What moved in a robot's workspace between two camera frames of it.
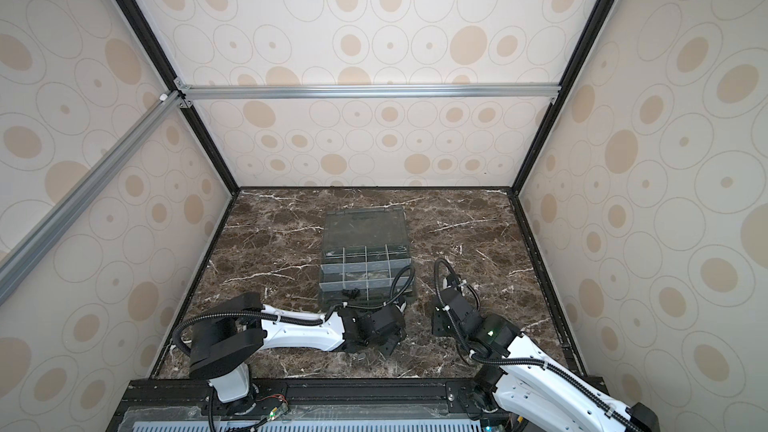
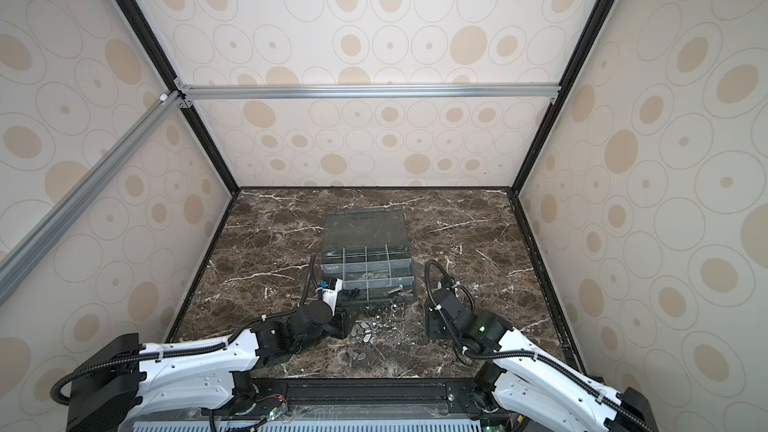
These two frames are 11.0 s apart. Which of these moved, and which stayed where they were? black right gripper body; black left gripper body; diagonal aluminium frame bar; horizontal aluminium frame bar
Moved: black left gripper body
Stayed: diagonal aluminium frame bar; horizontal aluminium frame bar; black right gripper body
